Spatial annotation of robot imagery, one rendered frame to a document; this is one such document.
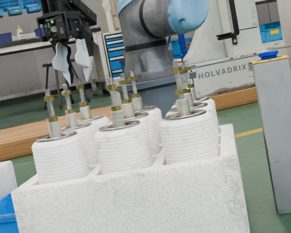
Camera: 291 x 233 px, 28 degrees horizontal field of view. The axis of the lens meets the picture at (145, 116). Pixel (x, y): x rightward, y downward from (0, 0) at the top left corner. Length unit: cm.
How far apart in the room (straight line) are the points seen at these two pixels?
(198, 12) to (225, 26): 196
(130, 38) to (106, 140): 59
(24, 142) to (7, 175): 146
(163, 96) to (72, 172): 55
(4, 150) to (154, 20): 153
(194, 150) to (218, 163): 5
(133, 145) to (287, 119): 34
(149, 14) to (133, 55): 13
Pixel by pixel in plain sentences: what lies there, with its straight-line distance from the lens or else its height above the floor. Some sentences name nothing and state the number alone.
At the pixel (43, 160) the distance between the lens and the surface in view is 103.
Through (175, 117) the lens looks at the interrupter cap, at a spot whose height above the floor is 25.
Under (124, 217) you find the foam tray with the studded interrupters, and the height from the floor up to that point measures 11.
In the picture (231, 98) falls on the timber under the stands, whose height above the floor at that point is 5.
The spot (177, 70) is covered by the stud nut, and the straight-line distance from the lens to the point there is 100.
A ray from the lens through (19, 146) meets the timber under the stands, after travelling 285.
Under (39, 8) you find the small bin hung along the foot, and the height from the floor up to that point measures 111.
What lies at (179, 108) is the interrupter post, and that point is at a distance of 101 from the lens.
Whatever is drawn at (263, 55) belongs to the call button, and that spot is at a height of 32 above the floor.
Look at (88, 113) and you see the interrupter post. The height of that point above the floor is 26.
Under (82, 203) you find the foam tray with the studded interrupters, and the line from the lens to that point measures 100.
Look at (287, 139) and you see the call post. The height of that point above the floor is 15.
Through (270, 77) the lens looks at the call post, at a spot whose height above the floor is 28.
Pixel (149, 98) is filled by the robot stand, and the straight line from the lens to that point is 150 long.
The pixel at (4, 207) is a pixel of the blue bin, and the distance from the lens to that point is 131.
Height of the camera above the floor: 37
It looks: 6 degrees down
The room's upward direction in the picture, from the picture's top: 11 degrees counter-clockwise
